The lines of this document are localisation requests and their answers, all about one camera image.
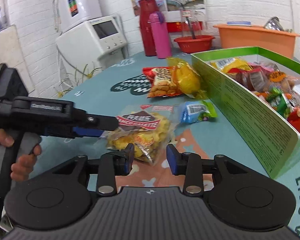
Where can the blue green snack packet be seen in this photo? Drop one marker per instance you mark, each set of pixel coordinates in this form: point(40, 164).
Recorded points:
point(195, 111)

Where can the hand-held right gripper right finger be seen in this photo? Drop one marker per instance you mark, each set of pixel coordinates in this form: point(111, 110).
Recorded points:
point(172, 160)

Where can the clear packet of yellow puffs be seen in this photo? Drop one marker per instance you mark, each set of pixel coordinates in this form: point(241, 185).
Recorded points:
point(145, 135)

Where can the green pea packet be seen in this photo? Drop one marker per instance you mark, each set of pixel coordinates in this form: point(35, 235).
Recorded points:
point(277, 100)

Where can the orange label clear packet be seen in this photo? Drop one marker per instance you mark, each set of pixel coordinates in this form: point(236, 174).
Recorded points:
point(277, 77)

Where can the person's left hand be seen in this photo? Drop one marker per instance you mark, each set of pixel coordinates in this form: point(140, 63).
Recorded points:
point(22, 167)

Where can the white water purifier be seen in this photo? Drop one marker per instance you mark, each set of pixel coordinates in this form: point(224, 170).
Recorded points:
point(85, 0)

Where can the blue plate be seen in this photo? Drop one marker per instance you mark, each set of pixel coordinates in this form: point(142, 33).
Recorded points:
point(238, 23)

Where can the large yellow snack bag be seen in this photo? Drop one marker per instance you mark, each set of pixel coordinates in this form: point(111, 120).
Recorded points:
point(230, 63)

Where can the dark stirring stick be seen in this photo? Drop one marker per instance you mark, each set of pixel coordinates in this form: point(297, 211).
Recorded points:
point(191, 28)

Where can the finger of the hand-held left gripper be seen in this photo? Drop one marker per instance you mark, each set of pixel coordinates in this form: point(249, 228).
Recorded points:
point(85, 132)
point(100, 123)

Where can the clear packet of brown snacks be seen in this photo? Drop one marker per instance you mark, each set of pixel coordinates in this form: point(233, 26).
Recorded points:
point(252, 80)

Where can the orange plastic basin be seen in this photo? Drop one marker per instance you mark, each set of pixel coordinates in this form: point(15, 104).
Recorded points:
point(252, 40)

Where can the pink thermos bottle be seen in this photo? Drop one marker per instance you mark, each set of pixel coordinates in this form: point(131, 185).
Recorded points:
point(161, 37)

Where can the pink edged clear packet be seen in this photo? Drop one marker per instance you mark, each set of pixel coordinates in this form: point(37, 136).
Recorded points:
point(267, 66)

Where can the red plastic basin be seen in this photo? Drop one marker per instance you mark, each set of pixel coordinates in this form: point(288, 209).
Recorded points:
point(195, 45)

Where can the glass pitcher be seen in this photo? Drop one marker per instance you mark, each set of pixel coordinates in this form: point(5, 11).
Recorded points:
point(200, 22)

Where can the red thermos jug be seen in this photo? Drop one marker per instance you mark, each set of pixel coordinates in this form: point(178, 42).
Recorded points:
point(147, 30)

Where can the red yellow biscuit packet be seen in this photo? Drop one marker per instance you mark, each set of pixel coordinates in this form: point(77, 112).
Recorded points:
point(160, 82)

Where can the white appliance with screen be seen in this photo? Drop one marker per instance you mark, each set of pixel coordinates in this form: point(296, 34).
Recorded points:
point(82, 40)

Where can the green cardboard box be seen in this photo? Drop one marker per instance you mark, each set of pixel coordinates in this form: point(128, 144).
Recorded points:
point(252, 120)

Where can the steel bowl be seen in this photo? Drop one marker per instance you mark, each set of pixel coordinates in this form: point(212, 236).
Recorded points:
point(272, 23)

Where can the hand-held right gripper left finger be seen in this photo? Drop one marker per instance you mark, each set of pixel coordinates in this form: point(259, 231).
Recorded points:
point(130, 155)

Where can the small yellow snack packet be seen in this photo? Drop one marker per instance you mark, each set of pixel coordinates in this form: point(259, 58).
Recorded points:
point(187, 78)

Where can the white wall pipe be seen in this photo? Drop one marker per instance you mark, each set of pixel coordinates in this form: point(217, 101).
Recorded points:
point(290, 10)

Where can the red box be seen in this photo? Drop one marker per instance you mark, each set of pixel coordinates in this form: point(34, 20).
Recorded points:
point(173, 27)

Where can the green grassy plant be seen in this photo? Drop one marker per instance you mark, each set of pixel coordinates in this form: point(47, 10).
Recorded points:
point(85, 73)

